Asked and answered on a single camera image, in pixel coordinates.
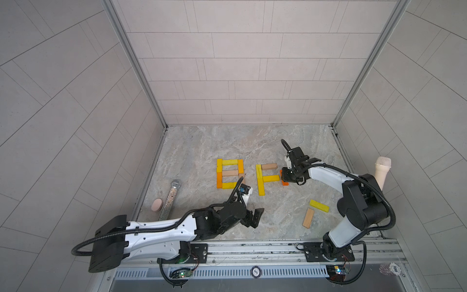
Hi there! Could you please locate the yellow block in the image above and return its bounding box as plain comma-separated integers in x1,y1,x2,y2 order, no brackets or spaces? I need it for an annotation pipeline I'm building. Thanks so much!
216,159,223,173
257,178,265,197
310,200,330,213
255,164,263,181
263,175,281,183
221,182,237,189
222,159,238,165

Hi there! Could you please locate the amber orange block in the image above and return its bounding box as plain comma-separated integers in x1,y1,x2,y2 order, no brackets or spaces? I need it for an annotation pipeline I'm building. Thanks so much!
238,159,244,174

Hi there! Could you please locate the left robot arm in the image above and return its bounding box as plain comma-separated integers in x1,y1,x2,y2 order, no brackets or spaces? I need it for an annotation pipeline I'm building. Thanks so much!
71,180,265,273

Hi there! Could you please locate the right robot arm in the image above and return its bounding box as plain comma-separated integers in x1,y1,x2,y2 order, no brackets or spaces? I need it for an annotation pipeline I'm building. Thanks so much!
281,140,396,261

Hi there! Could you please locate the glitter silver microphone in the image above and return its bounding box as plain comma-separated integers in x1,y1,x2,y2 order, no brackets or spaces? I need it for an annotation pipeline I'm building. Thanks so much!
158,180,181,221

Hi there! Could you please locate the beige microphone on stand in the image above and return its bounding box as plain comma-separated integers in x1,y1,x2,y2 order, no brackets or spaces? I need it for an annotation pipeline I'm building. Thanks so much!
374,156,392,190

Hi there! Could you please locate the left circuit board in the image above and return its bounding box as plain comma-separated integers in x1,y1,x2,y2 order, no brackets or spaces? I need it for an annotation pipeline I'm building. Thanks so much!
170,268,193,279

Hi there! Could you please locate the circuit board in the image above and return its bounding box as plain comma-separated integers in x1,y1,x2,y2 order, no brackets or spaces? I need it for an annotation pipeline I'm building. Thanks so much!
170,268,193,279
326,265,350,282

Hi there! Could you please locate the pink round pad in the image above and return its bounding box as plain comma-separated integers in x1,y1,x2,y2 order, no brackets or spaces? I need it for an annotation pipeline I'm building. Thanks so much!
151,198,164,212

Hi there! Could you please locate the right circuit board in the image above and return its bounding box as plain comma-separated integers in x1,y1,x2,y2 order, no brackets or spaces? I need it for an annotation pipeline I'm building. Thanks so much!
326,265,350,282

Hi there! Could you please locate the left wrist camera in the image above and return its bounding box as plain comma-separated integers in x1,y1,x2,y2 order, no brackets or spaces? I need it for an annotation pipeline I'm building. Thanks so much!
237,184,251,207

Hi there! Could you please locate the aluminium rail frame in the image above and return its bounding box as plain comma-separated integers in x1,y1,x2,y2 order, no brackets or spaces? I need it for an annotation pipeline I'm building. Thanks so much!
101,238,409,269

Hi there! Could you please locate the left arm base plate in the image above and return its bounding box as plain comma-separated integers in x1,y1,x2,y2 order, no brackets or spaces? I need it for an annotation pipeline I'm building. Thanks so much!
162,242,209,264

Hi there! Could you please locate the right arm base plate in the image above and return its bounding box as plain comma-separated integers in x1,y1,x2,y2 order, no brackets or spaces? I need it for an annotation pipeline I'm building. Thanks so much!
300,242,355,262

